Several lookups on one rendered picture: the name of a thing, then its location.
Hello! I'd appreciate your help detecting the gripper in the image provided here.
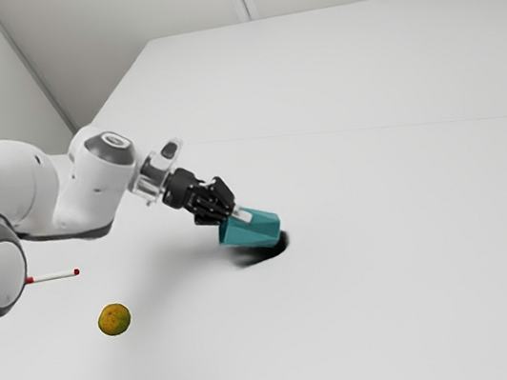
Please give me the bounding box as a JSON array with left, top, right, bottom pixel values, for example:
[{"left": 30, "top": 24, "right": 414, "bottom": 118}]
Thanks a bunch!
[{"left": 156, "top": 157, "right": 254, "bottom": 236}]

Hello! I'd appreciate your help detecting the teal faceted mug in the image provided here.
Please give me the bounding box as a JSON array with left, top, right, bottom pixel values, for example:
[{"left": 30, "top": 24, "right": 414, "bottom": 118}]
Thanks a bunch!
[{"left": 213, "top": 201, "right": 286, "bottom": 257}]

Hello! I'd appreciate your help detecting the yellow-green round fruit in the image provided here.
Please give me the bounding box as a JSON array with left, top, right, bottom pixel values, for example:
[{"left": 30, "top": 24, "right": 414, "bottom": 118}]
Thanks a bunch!
[{"left": 94, "top": 300, "right": 135, "bottom": 341}]

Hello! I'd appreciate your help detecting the white pen with red ends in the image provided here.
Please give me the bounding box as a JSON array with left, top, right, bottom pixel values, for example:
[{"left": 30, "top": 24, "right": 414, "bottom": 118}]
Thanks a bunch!
[{"left": 25, "top": 267, "right": 82, "bottom": 286}]

